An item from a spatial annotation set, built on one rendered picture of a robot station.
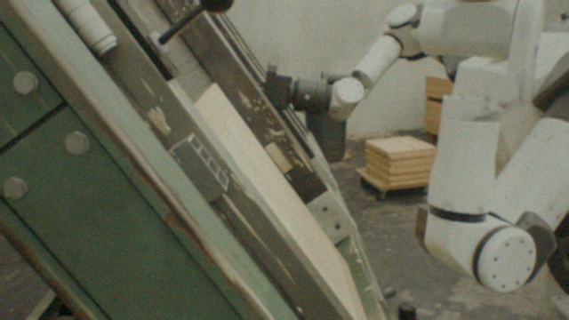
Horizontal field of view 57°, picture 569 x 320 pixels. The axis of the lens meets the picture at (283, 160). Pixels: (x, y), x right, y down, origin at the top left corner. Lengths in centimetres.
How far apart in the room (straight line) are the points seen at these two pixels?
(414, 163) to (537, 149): 360
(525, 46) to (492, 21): 4
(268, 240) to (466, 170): 24
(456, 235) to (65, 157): 43
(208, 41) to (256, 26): 512
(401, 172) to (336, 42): 270
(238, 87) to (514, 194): 69
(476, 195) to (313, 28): 589
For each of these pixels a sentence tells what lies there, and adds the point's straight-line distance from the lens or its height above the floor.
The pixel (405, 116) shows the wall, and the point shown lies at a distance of 700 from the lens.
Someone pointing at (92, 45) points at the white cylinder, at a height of 139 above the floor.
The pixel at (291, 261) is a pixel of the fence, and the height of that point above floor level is 113.
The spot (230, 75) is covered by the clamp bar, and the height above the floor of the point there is 131.
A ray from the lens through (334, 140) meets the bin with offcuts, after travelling 547.
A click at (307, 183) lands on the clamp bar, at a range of 123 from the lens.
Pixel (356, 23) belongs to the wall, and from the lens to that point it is 663.
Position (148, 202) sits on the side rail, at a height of 130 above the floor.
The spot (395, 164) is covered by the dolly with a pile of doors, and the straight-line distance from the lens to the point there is 422.
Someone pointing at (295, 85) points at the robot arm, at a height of 127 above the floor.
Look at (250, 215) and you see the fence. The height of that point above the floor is 119.
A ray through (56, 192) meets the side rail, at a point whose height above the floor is 131.
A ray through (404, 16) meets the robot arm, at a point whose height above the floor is 141.
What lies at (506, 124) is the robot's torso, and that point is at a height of 124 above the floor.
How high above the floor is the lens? 140
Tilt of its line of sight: 14 degrees down
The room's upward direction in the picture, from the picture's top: 3 degrees counter-clockwise
